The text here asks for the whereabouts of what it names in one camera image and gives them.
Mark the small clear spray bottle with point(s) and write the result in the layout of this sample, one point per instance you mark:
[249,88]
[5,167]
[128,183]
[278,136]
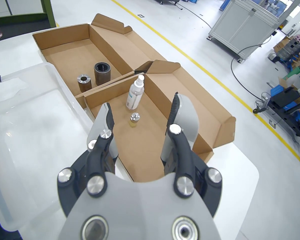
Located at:
[133,97]

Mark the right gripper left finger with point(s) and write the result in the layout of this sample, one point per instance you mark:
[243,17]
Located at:
[98,148]

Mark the shallow cardboard box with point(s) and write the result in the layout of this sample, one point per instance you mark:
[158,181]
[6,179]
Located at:
[72,56]
[150,148]

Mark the small grey metal bush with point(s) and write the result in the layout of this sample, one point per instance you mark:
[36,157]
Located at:
[84,84]

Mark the large dark metal bush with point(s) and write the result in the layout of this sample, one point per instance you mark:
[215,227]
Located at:
[103,74]

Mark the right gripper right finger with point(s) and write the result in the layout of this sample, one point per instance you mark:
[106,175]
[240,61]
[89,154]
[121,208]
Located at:
[181,148]

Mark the small metal and brass shaft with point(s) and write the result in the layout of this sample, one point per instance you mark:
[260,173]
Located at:
[134,119]

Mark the deep clear plastic tray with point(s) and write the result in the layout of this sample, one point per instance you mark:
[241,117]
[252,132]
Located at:
[32,146]

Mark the white cabinet with aluminium frame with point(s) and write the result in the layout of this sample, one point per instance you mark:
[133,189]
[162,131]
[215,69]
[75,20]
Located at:
[240,26]

